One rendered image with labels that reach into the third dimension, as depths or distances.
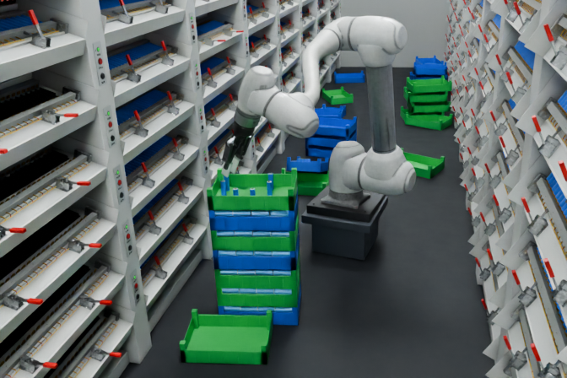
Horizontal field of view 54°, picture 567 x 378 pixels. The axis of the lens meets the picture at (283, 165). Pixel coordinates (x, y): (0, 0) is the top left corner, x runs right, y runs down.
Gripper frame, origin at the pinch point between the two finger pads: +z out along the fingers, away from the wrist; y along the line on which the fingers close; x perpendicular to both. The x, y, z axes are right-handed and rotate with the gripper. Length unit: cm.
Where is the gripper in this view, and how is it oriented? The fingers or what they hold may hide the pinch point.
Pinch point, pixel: (230, 166)
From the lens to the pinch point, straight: 206.0
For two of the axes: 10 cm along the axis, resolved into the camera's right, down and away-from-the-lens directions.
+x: -7.6, -5.6, 3.4
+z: -3.1, 7.6, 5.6
